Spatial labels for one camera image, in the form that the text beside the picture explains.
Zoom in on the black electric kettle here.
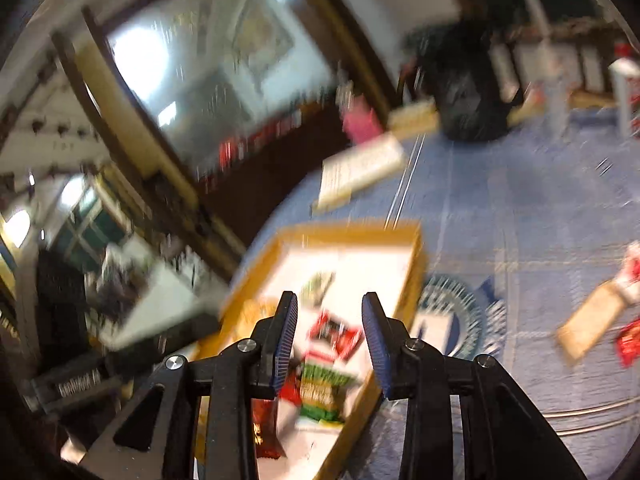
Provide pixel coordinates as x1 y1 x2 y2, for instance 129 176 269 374
412 19 513 142

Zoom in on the white booklet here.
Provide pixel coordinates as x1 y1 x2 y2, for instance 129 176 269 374
314 131 407 212

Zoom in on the beige snack packet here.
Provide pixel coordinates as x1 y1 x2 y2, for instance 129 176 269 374
556 280 632 363

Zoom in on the white liquor bottle red label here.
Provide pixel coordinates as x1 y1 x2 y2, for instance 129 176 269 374
609 57 640 139

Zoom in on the dark red chocolate wrapper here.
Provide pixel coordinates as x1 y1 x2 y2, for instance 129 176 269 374
615 319 640 370

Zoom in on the white red sachet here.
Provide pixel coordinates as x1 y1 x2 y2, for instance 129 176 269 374
616 241 640 302

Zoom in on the wooden tray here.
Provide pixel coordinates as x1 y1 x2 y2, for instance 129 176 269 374
192 219 429 480

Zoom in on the pink packet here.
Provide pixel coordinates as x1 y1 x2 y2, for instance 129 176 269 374
341 99 382 144

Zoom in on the small wooden box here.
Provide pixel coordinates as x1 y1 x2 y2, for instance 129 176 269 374
386 101 442 137

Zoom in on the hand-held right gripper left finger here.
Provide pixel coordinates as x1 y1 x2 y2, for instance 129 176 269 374
80 290 301 480

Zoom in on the blue checked tablecloth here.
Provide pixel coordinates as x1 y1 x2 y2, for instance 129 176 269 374
227 105 640 480

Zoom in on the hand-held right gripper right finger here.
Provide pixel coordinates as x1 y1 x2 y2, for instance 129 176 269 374
361 291 586 480

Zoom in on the white spray bottle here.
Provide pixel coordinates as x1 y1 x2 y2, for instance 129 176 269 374
521 0 573 128

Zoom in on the clear yellow-edged biscuit packet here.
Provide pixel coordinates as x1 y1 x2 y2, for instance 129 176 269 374
234 299 278 337

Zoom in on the framed wall picture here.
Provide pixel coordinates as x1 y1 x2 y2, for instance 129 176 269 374
229 0 297 97

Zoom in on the red white snack packet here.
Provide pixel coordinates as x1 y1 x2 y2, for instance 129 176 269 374
304 309 365 362

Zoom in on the dark red snack packet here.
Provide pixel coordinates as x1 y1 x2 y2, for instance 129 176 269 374
250 394 287 461

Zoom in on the green snack packet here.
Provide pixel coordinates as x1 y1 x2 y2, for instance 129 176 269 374
294 359 368 427

